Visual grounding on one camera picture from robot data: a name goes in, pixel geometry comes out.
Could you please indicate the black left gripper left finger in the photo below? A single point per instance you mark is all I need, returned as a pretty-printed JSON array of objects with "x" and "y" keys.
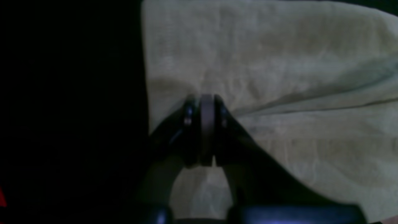
[{"x": 172, "y": 146}]

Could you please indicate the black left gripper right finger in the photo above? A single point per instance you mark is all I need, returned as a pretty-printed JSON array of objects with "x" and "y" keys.
[{"x": 263, "y": 191}]

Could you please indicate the olive green T-shirt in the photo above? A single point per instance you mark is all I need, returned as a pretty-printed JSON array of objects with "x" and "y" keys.
[{"x": 313, "y": 82}]

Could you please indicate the black table cloth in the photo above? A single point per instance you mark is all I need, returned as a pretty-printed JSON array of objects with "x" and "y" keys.
[{"x": 73, "y": 109}]

